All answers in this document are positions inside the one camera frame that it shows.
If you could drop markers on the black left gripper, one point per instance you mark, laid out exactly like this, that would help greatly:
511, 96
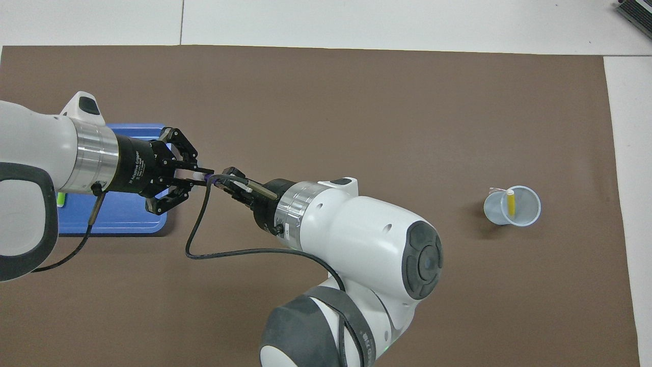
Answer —
135, 165

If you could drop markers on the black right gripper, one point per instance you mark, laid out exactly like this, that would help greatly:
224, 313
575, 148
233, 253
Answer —
265, 216

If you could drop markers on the purple highlighter pen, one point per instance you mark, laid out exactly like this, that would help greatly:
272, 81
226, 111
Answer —
210, 178

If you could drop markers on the green highlighter pen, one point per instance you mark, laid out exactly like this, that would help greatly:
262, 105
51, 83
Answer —
61, 200

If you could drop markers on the yellow highlighter pen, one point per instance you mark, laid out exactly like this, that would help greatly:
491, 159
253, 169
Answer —
511, 203

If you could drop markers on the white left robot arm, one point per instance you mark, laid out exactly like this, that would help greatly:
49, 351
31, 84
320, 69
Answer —
30, 132

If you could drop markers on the blue plastic tray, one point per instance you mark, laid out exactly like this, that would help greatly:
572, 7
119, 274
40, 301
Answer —
122, 219

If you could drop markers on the brown table mat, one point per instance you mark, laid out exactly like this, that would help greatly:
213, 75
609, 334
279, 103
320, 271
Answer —
356, 102

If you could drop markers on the translucent plastic cup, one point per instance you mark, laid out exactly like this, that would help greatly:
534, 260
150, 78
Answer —
527, 211

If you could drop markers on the grey ribbed device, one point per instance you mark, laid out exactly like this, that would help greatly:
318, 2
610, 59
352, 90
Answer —
636, 12

